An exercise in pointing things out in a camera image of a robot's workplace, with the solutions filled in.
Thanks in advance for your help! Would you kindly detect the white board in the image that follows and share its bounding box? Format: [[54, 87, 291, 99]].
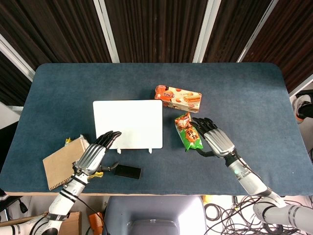
[[92, 99, 164, 154]]

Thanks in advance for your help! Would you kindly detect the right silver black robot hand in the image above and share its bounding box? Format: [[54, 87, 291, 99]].
[[192, 117, 238, 160]]

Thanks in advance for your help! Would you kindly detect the white partition frame post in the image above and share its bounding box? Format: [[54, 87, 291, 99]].
[[236, 0, 280, 63], [93, 0, 120, 63], [0, 33, 35, 82], [192, 0, 222, 63]]

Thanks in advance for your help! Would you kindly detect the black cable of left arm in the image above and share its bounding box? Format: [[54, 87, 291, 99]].
[[73, 194, 108, 235]]

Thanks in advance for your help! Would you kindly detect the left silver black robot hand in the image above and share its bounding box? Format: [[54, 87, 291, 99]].
[[71, 131, 122, 178]]

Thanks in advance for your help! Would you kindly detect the orange object on floor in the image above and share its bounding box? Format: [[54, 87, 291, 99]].
[[88, 212, 105, 229]]

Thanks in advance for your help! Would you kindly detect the black felt whiteboard eraser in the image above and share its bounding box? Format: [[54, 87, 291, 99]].
[[114, 164, 143, 181]]

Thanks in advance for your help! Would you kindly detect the blue felt table mat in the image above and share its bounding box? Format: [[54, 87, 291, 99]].
[[0, 63, 313, 196]]

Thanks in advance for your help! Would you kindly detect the tangle of black cables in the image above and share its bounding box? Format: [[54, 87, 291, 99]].
[[204, 195, 313, 235]]

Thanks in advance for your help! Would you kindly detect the brown spiral notebook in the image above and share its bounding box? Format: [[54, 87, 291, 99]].
[[42, 137, 90, 191]]

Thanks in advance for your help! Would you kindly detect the green orange snack bag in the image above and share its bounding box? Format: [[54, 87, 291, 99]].
[[174, 112, 204, 152]]

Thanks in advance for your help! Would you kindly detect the orange biscuit roll box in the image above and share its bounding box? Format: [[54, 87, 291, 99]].
[[154, 85, 203, 113]]

